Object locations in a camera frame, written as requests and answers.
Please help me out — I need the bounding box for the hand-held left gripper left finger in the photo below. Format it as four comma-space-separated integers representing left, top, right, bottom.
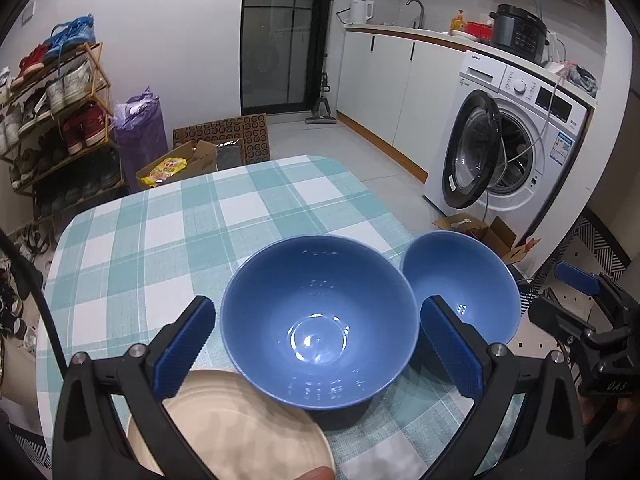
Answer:
52, 295, 218, 480

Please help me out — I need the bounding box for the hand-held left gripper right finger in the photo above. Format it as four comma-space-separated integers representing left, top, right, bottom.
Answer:
419, 294, 588, 480

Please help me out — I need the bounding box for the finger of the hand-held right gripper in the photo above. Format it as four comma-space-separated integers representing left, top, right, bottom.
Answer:
528, 297, 608, 353
553, 261, 640, 322

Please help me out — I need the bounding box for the blue bowl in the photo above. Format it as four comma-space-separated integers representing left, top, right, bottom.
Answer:
220, 234, 420, 412
400, 231, 521, 347

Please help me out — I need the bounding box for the large cream plate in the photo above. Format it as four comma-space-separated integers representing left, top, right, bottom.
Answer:
126, 369, 337, 480

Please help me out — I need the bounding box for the person's right hand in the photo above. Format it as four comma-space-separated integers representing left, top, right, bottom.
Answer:
581, 396, 637, 457

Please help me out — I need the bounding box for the person's left hand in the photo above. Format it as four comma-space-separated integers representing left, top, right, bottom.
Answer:
294, 465, 337, 480

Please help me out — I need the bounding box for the black white patterned rug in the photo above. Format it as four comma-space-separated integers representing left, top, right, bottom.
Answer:
520, 209, 634, 312

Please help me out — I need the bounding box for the small cardboard box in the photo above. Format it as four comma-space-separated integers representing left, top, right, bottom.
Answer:
432, 212, 542, 267

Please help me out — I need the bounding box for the teal checkered tablecloth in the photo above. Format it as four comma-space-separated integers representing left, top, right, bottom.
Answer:
35, 155, 532, 480

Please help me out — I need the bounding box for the white washing machine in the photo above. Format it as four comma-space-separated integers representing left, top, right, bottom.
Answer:
423, 50, 594, 242

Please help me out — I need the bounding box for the yellow snack packet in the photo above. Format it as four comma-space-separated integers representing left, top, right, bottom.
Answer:
141, 157, 188, 186

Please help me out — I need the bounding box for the pile of dark shoes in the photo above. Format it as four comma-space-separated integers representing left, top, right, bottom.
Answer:
0, 219, 52, 357

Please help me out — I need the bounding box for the open cardboard box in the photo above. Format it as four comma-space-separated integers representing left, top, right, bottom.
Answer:
135, 140, 219, 190

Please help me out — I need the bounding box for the dark foil pack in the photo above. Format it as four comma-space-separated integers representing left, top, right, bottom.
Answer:
215, 140, 246, 170

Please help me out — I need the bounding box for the pile of clothes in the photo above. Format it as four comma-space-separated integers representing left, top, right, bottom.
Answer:
545, 59, 599, 97

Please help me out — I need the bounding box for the purple plastic bag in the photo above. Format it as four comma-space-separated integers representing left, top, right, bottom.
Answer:
113, 87, 169, 194

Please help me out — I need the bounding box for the black pressure cooker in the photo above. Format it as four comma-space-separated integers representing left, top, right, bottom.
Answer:
488, 3, 551, 64

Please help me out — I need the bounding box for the white kitchen cabinet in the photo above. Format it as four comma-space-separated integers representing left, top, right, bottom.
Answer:
335, 26, 469, 187

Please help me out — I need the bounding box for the wooden shoe rack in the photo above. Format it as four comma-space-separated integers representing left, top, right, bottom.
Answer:
0, 42, 127, 211

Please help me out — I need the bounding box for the upright vacuum cleaner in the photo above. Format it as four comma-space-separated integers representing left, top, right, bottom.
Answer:
304, 72, 339, 126

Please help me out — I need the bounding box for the shoe rack with shoes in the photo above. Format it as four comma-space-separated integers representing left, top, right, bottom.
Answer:
0, 14, 124, 202

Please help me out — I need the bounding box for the metal kitchen faucet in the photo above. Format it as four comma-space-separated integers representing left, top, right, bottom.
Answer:
405, 0, 426, 30

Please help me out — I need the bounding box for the black framed glass door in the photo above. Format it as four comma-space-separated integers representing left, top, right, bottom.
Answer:
241, 0, 335, 117

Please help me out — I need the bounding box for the white electric kettle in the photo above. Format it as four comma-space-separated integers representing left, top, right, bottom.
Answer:
344, 0, 375, 26

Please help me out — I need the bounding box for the black cable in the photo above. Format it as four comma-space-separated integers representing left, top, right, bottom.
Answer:
0, 229, 72, 377

